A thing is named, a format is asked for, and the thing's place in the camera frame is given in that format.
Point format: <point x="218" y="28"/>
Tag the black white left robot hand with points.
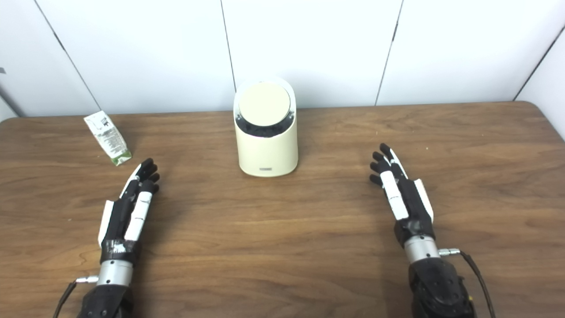
<point x="117" y="223"/>

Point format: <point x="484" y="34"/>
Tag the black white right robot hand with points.
<point x="412" y="207"/>

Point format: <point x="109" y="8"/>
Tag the white green milk carton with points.
<point x="108" y="137"/>

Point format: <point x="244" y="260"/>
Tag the round cream bin lid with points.
<point x="264" y="104"/>

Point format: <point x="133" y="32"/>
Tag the cream-colored bin body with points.
<point x="267" y="152"/>

